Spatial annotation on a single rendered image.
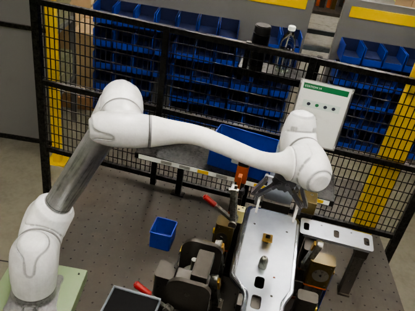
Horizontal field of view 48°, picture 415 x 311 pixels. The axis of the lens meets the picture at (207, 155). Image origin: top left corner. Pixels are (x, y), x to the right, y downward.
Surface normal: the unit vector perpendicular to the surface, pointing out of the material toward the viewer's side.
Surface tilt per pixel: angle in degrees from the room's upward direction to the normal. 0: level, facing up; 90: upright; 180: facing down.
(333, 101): 90
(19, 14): 90
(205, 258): 0
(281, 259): 0
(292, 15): 90
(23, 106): 90
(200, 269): 0
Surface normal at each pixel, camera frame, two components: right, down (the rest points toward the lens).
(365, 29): -0.08, 0.54
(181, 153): 0.14, -0.83
